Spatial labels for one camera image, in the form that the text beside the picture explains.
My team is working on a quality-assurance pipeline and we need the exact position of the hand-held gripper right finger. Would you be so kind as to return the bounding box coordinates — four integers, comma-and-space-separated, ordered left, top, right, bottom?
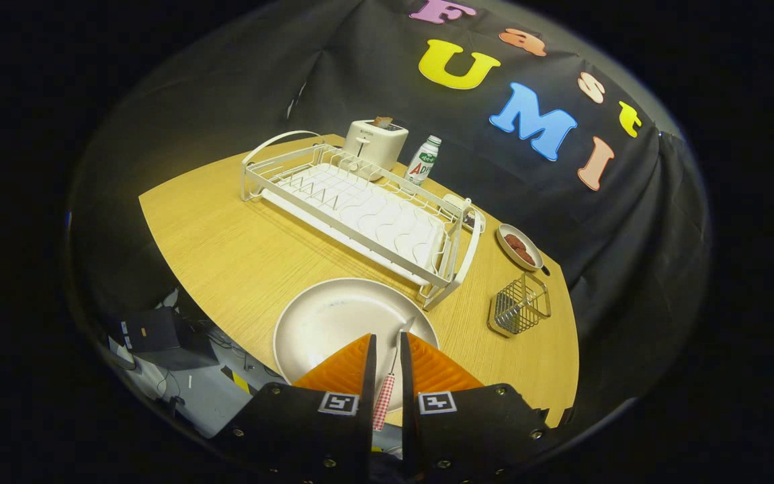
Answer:
398, 331, 552, 481

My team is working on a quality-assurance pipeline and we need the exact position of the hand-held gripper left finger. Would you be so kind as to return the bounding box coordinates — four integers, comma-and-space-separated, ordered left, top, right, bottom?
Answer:
216, 333, 378, 484

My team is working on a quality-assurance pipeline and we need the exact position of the spoon with red checked handle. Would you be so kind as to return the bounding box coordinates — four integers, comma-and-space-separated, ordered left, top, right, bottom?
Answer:
372, 316, 417, 432

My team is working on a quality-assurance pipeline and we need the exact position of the beige round plate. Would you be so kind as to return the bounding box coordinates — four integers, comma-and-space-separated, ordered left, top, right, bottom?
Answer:
273, 278, 440, 412

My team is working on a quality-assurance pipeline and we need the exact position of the metal wire basket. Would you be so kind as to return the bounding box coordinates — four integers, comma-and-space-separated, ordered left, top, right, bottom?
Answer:
487, 272, 552, 338

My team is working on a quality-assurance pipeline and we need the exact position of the white wire dish rack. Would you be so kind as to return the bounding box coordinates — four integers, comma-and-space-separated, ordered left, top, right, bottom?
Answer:
240, 130, 486, 311

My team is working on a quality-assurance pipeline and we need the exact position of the beige plate with meat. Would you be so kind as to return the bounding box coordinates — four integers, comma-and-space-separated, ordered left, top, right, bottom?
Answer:
496, 223, 544, 272

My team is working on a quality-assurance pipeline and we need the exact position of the white divided dish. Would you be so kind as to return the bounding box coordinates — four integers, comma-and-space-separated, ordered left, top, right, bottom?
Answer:
442, 194, 478, 229

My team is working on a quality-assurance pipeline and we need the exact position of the white drink bottle green cap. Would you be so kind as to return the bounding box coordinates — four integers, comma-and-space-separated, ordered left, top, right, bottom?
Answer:
404, 135, 442, 186

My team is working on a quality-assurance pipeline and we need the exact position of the black equipment box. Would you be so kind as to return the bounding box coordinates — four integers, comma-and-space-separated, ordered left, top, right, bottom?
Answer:
122, 307, 220, 370

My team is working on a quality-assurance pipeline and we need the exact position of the black backdrop cloth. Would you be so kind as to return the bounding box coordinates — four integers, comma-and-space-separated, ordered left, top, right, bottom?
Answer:
68, 0, 710, 431

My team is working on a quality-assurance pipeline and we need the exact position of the white toaster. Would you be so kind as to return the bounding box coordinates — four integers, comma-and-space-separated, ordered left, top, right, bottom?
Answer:
343, 119, 409, 181

